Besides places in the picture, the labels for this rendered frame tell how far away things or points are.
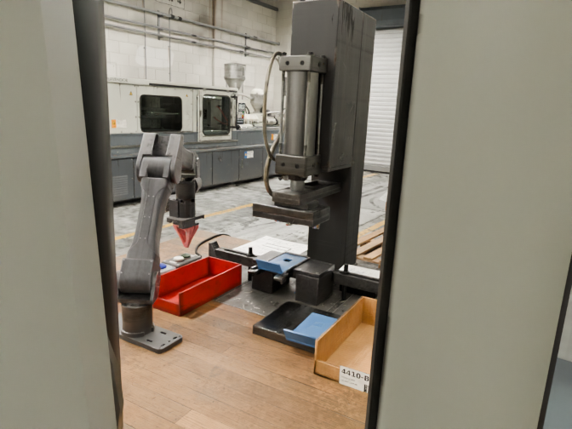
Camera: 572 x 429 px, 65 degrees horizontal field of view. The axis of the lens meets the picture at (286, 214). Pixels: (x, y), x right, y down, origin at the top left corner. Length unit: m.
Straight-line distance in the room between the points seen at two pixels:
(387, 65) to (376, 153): 1.99
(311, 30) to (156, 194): 0.56
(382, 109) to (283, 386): 10.17
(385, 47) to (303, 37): 9.78
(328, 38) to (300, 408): 0.84
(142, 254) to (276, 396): 0.41
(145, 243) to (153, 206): 0.09
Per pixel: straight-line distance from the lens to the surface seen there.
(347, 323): 1.01
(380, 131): 10.87
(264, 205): 1.17
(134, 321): 1.01
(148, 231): 1.02
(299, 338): 0.95
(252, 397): 0.84
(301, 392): 0.86
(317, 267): 1.19
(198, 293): 1.14
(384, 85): 10.88
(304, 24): 1.23
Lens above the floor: 1.39
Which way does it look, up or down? 13 degrees down
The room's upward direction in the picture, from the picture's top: 3 degrees clockwise
